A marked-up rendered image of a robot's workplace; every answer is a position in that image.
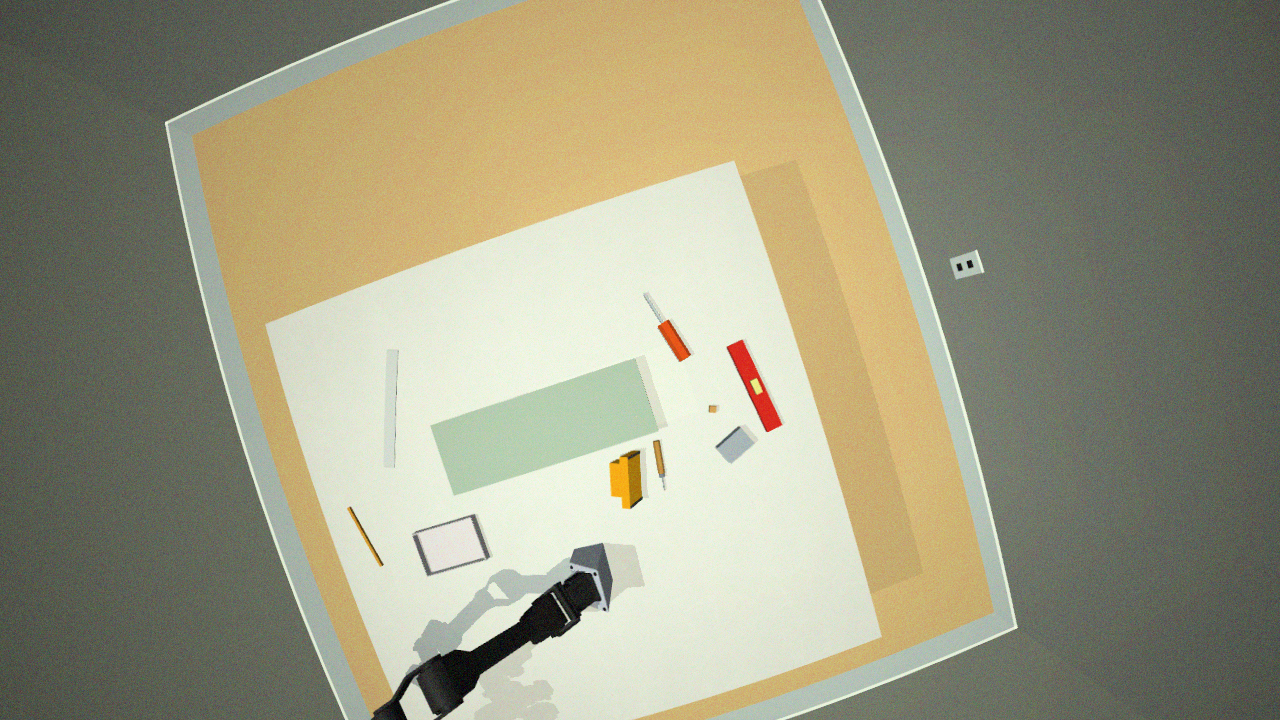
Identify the red flat bar with yellow patch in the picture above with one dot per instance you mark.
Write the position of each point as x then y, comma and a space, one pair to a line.
754, 385

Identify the orange-handled awl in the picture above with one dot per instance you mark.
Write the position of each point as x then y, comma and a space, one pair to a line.
671, 336

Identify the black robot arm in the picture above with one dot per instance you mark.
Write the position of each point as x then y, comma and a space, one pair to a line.
445, 680

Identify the awl with brown wooden handle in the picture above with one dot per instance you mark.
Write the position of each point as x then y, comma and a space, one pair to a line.
659, 460

